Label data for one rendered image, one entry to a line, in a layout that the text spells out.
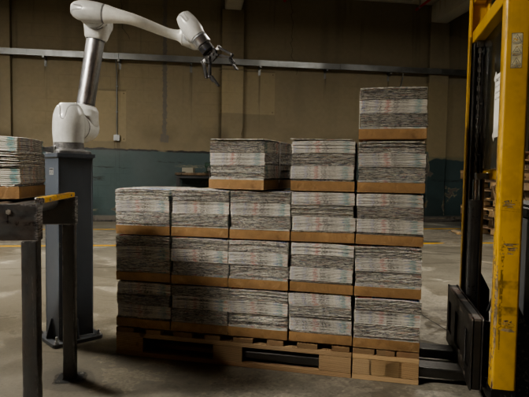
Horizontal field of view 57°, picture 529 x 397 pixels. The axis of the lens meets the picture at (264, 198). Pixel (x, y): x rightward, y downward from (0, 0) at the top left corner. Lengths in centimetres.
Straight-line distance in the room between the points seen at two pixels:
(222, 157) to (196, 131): 676
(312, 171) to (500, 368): 108
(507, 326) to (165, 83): 785
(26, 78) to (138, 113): 196
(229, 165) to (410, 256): 91
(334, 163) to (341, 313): 67
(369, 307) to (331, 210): 46
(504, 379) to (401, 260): 59
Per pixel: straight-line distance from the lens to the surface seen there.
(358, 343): 229
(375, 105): 219
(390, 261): 220
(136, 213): 245
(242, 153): 225
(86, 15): 290
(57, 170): 272
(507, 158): 204
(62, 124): 276
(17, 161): 195
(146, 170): 905
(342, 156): 218
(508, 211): 205
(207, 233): 231
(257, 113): 916
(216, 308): 237
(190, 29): 274
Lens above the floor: 91
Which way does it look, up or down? 3 degrees down
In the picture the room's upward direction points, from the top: 1 degrees clockwise
